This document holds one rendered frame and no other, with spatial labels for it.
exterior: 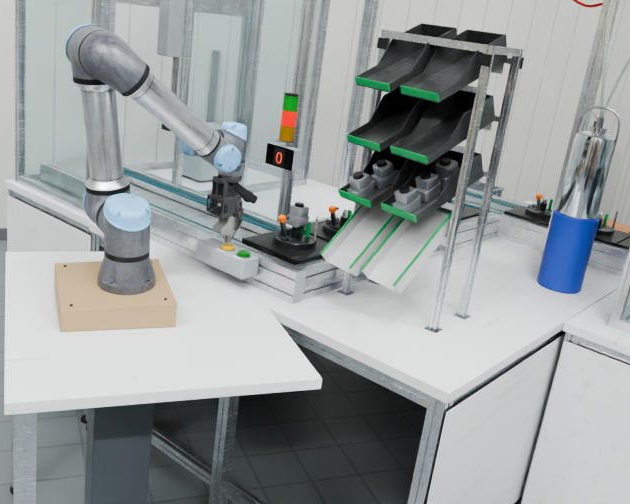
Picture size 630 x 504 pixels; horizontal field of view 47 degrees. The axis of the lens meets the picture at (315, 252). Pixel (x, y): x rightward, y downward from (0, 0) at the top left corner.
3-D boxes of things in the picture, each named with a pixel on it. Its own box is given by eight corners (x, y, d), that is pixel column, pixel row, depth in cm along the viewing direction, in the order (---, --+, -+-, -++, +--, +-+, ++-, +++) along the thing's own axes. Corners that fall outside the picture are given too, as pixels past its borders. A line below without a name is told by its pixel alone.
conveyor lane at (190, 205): (293, 294, 221) (298, 263, 218) (126, 219, 269) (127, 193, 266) (349, 276, 242) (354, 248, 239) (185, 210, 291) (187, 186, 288)
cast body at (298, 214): (295, 227, 227) (298, 206, 225) (285, 223, 230) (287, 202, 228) (312, 224, 234) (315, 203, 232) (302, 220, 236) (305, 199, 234)
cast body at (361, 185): (359, 202, 204) (354, 180, 200) (348, 198, 207) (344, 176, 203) (380, 188, 208) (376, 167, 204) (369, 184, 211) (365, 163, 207)
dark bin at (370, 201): (370, 209, 201) (366, 186, 196) (339, 196, 210) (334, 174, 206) (438, 164, 213) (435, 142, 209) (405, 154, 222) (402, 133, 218)
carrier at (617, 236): (614, 248, 288) (622, 218, 284) (556, 231, 302) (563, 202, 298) (632, 239, 307) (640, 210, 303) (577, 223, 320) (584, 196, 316)
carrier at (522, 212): (555, 230, 302) (562, 202, 299) (503, 215, 316) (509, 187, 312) (576, 223, 321) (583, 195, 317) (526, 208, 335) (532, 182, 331)
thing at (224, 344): (4, 415, 146) (4, 403, 145) (5, 260, 224) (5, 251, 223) (321, 389, 174) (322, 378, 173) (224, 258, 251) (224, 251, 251)
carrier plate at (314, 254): (297, 267, 218) (298, 260, 217) (241, 243, 232) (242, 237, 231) (345, 253, 236) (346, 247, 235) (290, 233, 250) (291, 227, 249)
